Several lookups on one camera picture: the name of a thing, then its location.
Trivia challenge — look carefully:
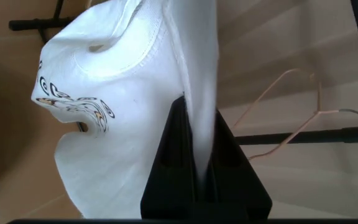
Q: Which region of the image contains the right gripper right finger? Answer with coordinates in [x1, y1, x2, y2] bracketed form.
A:
[203, 108, 273, 219]

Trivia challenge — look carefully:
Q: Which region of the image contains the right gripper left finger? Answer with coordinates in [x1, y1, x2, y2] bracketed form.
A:
[140, 94, 199, 219]

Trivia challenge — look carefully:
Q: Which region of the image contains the white printed t-shirt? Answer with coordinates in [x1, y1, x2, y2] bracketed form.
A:
[31, 0, 220, 219]

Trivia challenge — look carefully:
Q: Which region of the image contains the black clothes rack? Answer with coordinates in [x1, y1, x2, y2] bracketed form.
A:
[9, 0, 358, 146]

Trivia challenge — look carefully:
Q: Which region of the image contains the pink clothes hanger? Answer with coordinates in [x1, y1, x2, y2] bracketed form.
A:
[231, 68, 358, 161]

